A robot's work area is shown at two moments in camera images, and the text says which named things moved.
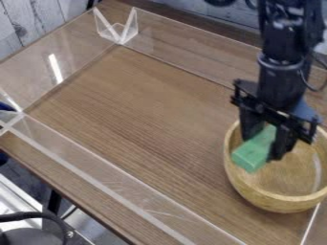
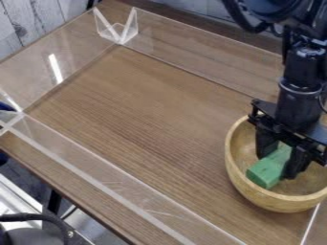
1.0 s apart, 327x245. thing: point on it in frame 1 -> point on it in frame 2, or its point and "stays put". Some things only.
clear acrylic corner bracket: [120, 33] stays put
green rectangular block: [252, 153] -> [265, 172]
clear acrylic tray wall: [110, 180] stays put
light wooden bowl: [285, 186] stays put
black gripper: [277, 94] -> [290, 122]
